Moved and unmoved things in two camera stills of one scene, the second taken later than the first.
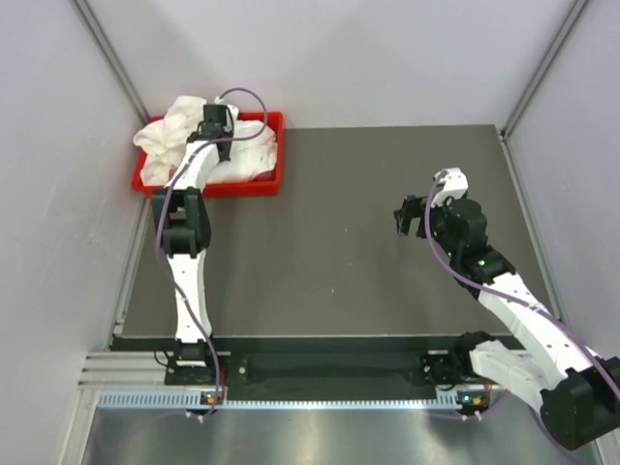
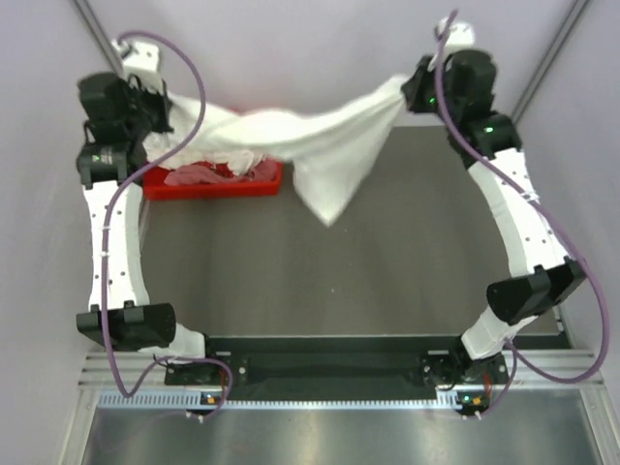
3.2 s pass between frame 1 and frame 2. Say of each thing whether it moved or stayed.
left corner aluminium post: stayed
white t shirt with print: moved
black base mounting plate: stayed
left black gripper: moved
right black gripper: moved
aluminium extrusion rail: stayed
